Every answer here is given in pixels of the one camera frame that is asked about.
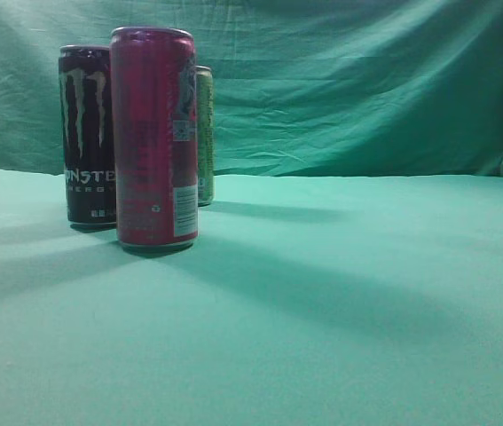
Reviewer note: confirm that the pink slim drink can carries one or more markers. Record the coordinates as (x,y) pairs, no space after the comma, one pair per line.
(155,137)

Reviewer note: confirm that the black Monster energy can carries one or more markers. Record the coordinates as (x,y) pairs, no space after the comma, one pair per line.
(87,130)

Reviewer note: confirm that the green backdrop cloth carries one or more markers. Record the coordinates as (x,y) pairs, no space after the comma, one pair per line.
(303,88)

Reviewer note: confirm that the green table cloth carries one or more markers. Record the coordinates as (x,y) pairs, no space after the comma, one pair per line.
(305,301)

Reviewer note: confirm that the yellow-green drink can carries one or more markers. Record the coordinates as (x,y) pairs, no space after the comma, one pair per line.
(205,134)

